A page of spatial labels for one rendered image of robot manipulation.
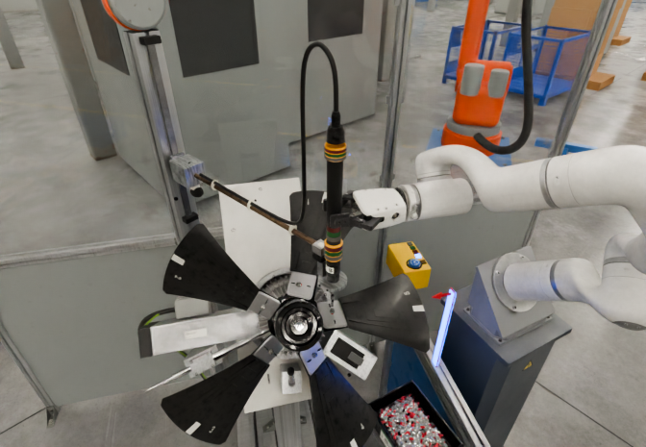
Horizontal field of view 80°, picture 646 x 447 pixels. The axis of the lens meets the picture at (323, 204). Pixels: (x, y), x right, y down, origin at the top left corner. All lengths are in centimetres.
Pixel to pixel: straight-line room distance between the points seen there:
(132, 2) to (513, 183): 103
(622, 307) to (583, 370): 169
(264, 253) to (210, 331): 28
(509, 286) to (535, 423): 121
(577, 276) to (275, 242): 85
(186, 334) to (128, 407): 137
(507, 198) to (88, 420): 226
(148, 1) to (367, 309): 102
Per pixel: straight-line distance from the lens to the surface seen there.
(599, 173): 72
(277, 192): 126
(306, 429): 213
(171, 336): 117
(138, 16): 126
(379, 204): 84
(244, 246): 124
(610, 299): 115
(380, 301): 110
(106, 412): 252
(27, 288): 201
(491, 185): 80
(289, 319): 98
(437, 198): 88
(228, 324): 114
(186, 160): 133
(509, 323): 142
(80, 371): 236
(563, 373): 274
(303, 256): 104
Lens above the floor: 197
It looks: 33 degrees down
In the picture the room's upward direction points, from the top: straight up
